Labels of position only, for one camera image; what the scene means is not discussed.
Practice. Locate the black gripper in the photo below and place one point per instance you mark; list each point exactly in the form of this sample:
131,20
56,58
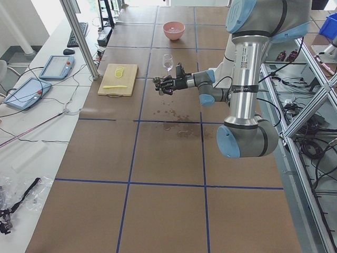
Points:
180,84

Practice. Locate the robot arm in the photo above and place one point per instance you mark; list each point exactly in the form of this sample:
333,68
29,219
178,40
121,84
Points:
253,27

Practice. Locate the clear wine glass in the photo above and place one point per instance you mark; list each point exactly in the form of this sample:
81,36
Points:
168,62

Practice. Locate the clear ice cubes pile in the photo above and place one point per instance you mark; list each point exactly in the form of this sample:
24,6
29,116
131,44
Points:
173,30

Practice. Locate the bamboo cutting board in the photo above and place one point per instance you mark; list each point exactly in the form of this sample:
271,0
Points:
128,78

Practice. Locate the yellow plastic knife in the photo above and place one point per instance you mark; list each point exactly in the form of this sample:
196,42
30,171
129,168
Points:
115,86

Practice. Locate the pink bowl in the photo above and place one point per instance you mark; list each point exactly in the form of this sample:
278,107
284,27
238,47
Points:
173,36

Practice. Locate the black computer mouse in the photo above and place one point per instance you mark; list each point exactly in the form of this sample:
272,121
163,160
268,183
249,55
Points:
68,51

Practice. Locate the far teach pendant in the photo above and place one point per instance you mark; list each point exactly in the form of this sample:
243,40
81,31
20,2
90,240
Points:
57,67

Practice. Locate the teach pendant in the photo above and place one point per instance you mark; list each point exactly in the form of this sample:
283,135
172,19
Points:
28,94
57,67

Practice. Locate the near teach pendant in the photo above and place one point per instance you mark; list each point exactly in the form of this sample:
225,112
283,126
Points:
28,94

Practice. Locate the blue storage bin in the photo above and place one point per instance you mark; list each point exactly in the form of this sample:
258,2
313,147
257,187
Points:
329,28

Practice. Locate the clear plastic bag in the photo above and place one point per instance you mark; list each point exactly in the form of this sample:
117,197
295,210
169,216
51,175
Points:
23,194

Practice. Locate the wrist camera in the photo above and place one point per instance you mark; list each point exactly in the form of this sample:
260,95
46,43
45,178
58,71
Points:
180,73

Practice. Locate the metal rod with hose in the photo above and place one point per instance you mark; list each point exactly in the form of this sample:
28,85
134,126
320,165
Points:
65,111

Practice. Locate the aluminium frame post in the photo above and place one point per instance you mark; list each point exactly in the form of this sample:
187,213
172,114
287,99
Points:
74,24

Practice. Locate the aluminium frame rack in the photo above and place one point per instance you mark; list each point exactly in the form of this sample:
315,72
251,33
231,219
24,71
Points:
300,85

